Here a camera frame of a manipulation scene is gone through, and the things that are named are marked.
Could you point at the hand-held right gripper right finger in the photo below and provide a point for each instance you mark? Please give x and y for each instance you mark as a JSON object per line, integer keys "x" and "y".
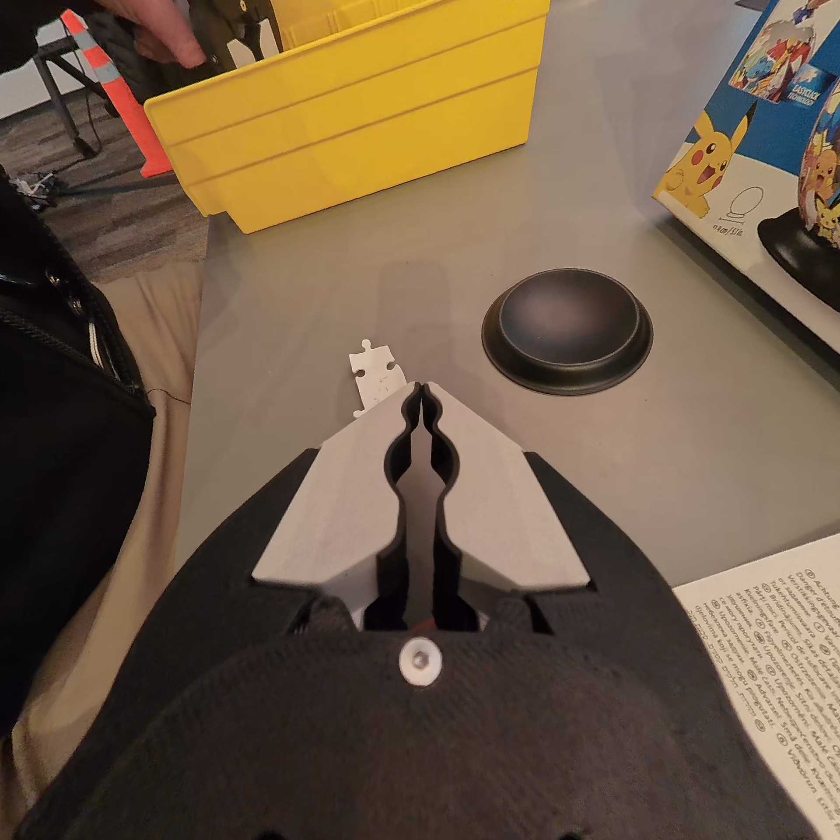
{"x": 512, "y": 512}

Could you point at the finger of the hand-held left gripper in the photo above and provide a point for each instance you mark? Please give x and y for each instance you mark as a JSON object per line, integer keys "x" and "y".
{"x": 246, "y": 49}

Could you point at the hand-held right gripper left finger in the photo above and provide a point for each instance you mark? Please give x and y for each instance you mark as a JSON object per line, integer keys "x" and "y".
{"x": 328, "y": 512}

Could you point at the yellow plastic bin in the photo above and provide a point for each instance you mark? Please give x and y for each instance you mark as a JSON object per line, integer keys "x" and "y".
{"x": 354, "y": 118}

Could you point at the joined white puzzle pieces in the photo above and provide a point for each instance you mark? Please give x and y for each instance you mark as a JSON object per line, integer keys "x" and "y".
{"x": 377, "y": 374}

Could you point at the person's left forearm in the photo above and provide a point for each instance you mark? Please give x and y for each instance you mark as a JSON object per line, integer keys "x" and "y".
{"x": 39, "y": 26}

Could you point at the black round puzzle stand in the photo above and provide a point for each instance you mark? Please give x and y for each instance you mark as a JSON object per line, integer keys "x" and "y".
{"x": 568, "y": 321}

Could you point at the colourful puzzle box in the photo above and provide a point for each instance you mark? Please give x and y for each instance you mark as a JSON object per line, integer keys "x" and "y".
{"x": 735, "y": 151}

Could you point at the person's left hand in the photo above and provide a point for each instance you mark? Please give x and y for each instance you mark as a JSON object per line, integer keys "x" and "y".
{"x": 164, "y": 33}

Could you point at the black ribbed object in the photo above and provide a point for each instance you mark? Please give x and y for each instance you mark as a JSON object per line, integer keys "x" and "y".
{"x": 151, "y": 82}

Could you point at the orange traffic cone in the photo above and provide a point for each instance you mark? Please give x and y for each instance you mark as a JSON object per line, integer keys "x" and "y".
{"x": 124, "y": 111}

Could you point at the person's beige trousers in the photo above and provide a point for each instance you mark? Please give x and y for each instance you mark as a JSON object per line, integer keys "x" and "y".
{"x": 151, "y": 492}

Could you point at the person's black jacket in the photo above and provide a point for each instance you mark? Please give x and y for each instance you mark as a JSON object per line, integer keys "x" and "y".
{"x": 59, "y": 492}

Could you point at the white printed leaflet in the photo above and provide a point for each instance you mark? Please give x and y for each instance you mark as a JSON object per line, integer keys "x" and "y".
{"x": 787, "y": 656}

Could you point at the black metal cart frame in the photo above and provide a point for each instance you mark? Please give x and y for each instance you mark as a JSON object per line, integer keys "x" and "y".
{"x": 52, "y": 72}

